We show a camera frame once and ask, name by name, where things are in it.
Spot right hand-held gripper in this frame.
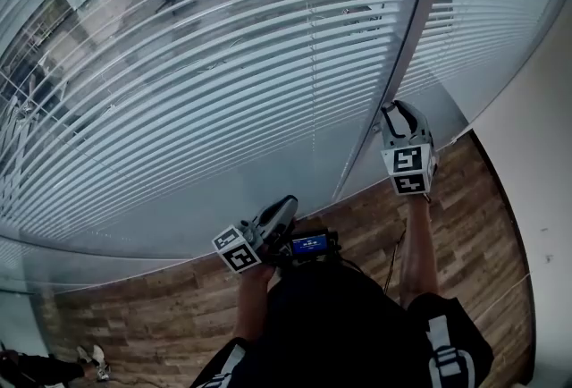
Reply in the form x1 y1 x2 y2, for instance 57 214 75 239
380 99 440 196

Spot white floor cable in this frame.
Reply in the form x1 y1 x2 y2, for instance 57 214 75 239
482 272 531 311

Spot person's right forearm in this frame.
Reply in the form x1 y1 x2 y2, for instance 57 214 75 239
397 193 442 307

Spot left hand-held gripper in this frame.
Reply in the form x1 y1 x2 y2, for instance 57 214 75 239
212 194 299 274

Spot person's left forearm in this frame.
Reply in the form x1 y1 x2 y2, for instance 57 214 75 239
231 263 278 347

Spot black chest monitor blue screen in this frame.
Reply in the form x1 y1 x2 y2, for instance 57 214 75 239
290 230 340 262

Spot white window blinds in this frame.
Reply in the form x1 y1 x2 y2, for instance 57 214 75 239
0 0 434 244

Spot thin gripper cable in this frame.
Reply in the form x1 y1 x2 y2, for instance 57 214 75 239
383 229 408 293

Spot grey harness strap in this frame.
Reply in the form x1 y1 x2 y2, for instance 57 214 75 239
209 343 247 388
426 315 477 388

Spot person's black shirt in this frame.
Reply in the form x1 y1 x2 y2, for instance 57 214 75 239
189 258 495 388

